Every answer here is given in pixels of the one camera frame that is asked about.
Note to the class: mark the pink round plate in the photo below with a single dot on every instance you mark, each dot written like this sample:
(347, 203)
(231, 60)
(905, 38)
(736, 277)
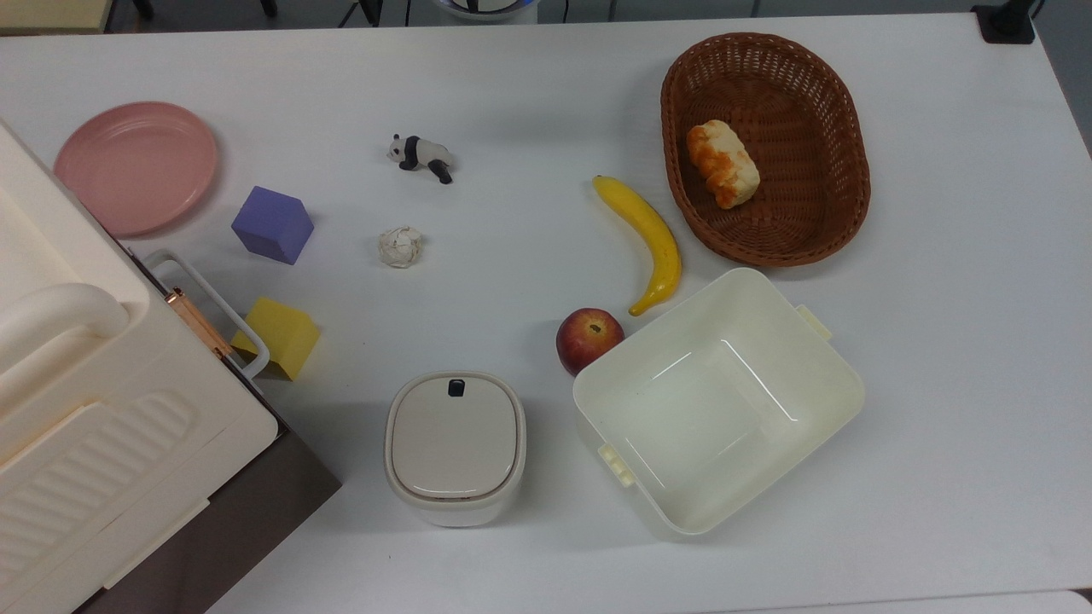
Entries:
(136, 166)

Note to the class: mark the brown wicker basket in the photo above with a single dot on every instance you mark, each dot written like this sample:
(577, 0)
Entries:
(802, 205)

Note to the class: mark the bread roll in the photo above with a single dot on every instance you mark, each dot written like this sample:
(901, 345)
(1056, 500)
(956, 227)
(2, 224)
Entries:
(723, 165)

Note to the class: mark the small white lidded trash can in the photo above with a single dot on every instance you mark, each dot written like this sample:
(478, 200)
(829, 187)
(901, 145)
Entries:
(452, 443)

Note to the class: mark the cream open plastic bin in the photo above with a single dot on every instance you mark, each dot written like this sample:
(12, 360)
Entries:
(717, 409)

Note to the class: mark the purple foam cube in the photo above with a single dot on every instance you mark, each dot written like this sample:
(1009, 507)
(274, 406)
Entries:
(271, 223)

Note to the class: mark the red apple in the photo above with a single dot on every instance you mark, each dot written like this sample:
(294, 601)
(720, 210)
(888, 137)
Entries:
(587, 337)

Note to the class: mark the small panda figurine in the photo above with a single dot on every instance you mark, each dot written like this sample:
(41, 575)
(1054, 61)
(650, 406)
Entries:
(420, 153)

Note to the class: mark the crumpled white paper ball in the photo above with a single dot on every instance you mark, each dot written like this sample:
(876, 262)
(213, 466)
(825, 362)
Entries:
(401, 247)

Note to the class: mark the black table clamp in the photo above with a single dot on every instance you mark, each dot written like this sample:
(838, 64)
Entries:
(1007, 24)

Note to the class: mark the copper latch on storage box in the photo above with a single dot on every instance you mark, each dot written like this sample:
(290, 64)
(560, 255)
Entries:
(196, 322)

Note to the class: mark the light wooden desk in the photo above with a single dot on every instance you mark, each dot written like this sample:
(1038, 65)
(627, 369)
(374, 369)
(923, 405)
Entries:
(51, 13)

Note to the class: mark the yellow banana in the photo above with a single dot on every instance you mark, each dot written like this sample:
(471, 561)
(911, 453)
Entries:
(653, 234)

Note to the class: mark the yellow foam cube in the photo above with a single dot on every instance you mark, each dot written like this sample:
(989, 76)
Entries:
(286, 339)

